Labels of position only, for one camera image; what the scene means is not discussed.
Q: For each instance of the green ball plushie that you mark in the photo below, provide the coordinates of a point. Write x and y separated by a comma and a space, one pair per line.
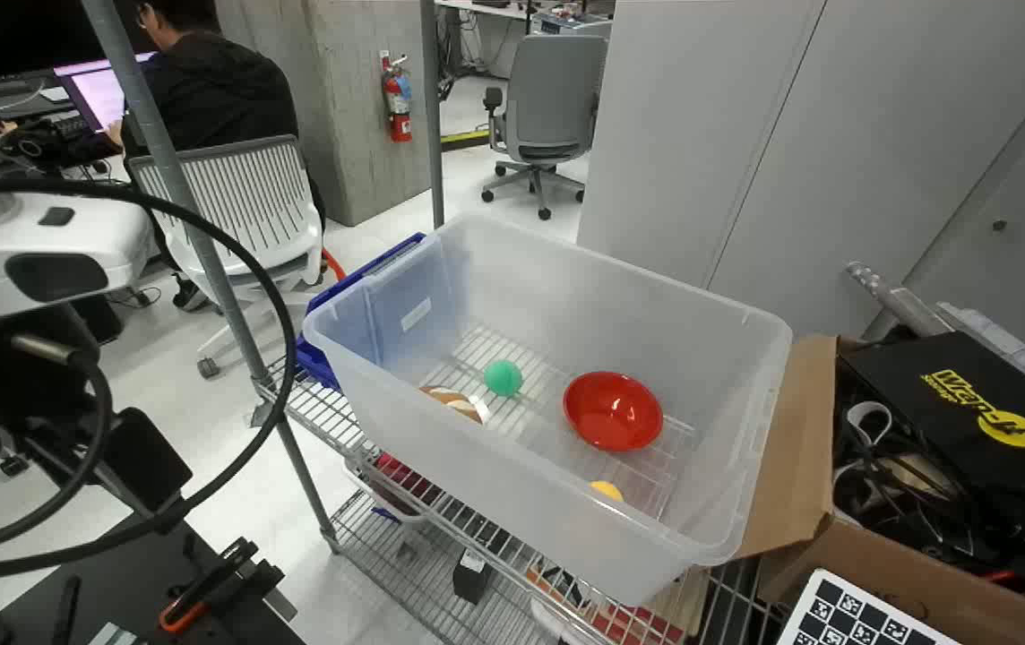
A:
504, 376

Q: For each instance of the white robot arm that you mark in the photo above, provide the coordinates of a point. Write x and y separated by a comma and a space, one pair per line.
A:
54, 248

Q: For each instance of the brown white plushie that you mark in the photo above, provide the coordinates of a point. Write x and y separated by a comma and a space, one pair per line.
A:
456, 402

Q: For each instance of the clear plastic storage bin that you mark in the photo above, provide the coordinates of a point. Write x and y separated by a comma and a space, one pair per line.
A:
477, 290

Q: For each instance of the red plastic bowl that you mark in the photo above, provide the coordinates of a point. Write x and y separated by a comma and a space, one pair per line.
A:
612, 409

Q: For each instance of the grey office chair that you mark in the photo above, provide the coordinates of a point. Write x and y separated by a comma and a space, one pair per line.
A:
545, 116

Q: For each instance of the red fire extinguisher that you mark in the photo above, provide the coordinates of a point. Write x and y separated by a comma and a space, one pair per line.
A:
396, 95

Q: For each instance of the white mesh office chair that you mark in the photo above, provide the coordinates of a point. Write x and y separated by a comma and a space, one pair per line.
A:
262, 197

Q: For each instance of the cardboard box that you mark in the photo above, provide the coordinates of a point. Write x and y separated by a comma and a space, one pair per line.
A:
797, 529

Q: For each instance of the person in black shirt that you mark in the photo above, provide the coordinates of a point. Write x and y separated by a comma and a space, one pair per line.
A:
206, 87

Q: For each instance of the black white marker board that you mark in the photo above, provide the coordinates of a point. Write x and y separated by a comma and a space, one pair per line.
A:
834, 611

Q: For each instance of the laptop with pink screen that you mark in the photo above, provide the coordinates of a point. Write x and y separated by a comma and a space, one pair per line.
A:
96, 91

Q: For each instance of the black bag yellow logo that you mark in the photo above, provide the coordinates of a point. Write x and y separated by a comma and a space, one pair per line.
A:
965, 402

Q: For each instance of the grey metal pole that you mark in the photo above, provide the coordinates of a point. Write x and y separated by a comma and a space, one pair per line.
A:
206, 257

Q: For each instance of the metal wire rack cart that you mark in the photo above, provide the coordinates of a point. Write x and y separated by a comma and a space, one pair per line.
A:
476, 581

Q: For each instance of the black clamp orange handle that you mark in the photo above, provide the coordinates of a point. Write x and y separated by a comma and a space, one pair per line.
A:
237, 572

